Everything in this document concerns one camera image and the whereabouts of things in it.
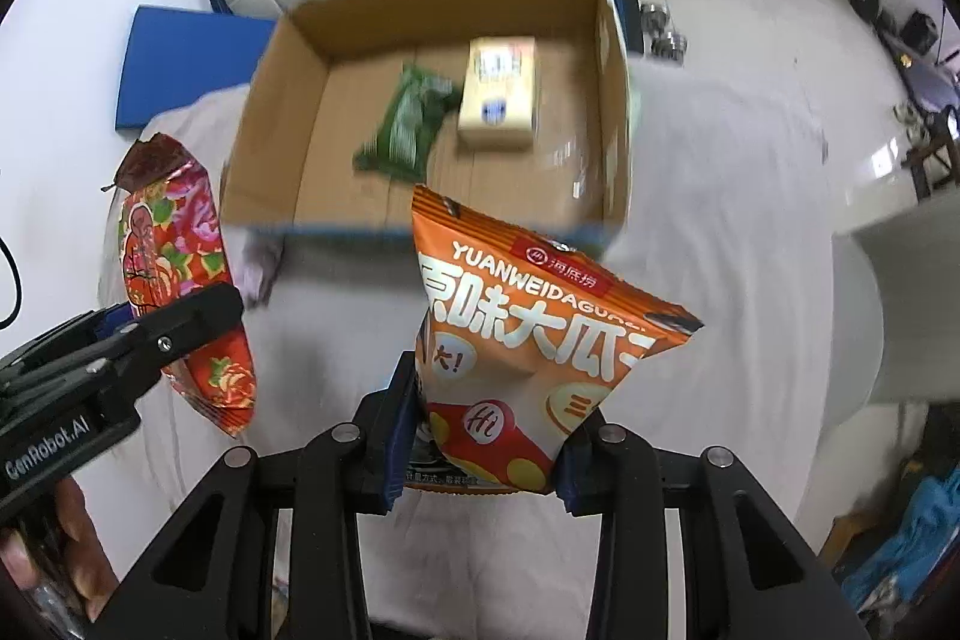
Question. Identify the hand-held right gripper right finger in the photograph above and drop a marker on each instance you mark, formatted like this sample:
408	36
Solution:
571	471

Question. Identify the blue cloth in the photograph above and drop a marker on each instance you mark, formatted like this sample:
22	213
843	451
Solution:
911	535

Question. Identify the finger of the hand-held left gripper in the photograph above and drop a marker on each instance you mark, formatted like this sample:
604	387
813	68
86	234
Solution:
191	316
112	319

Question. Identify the red floral snack bag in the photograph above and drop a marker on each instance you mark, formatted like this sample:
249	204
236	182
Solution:
176	250

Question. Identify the blue mat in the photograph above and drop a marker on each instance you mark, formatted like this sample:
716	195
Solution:
180	66

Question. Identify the pale purple cloth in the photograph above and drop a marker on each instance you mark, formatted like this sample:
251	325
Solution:
255	269

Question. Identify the yellow tissue pack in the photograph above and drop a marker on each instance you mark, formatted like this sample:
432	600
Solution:
499	89

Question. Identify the chrome dumbbells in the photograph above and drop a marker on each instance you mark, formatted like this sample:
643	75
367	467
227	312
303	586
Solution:
661	33

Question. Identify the green snack packet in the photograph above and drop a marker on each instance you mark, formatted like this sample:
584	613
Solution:
409	126

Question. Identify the person's left hand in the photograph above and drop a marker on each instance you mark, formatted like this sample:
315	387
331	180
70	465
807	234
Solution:
71	546

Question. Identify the cardboard box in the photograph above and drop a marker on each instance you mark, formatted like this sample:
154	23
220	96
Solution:
420	108

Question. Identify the orange snack bag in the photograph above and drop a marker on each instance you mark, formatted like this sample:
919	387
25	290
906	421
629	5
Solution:
525	355

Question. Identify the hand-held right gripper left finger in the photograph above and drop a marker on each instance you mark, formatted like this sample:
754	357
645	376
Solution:
395	452

